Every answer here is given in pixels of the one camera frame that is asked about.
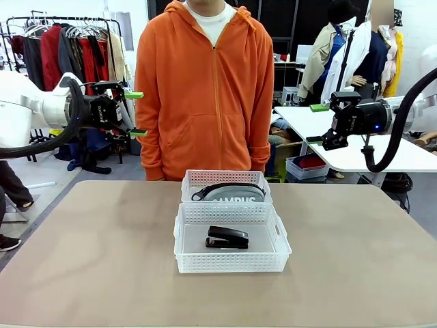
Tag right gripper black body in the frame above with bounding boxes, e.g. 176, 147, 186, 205
333, 100, 389, 137

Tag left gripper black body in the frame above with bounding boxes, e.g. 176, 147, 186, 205
77, 95, 126, 130

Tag grey CAMPUS pencil case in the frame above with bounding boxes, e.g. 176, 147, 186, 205
191, 184, 266, 204

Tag black stapler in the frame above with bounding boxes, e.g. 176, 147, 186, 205
204, 225, 250, 249

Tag person left forearm orange sleeve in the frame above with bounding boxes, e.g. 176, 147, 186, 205
249, 112, 274, 174

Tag person right forearm orange sleeve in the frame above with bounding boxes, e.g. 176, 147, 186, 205
135, 112, 167, 182

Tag white background table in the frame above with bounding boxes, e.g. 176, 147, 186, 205
274, 105, 437, 187

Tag black metal clothes rack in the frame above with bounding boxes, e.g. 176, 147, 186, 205
0, 15, 124, 165

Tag white box device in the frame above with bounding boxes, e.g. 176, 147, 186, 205
281, 85, 304, 106

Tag clear bin red cloth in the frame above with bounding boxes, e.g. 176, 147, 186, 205
285, 153, 331, 181

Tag hanging beige garment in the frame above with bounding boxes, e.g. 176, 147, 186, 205
108, 31, 133, 88

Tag hanging red dress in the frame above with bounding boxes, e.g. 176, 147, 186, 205
79, 36, 111, 97

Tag mannequin in beige coat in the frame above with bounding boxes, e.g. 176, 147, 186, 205
297, 0, 361, 103

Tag green crate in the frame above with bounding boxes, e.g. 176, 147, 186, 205
271, 140, 304, 182

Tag blue cloth heap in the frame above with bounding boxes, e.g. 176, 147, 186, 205
53, 141, 83, 172

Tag hanging yellow garment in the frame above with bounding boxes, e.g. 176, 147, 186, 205
381, 26, 406, 98

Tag skin coloured mannequin limb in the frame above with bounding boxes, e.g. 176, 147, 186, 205
413, 131, 437, 152

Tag hanging grey jacket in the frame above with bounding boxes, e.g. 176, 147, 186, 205
57, 26, 86, 85

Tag mannequin in white coat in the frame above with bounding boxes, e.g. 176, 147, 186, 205
320, 0, 395, 103

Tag person in orange hoodie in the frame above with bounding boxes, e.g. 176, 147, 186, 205
134, 0, 276, 182

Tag hanging red jacket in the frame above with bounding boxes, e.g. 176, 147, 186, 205
40, 25, 64, 92

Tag hanging black garment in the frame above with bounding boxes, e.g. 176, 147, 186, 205
23, 36, 45, 92

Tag white perforated plastic basket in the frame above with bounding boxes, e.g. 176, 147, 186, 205
180, 169, 274, 205
173, 202, 293, 274

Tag seated person dark trousers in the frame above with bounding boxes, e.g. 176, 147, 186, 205
0, 159, 35, 253

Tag black cable coil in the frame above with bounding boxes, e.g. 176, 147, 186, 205
380, 172, 414, 213

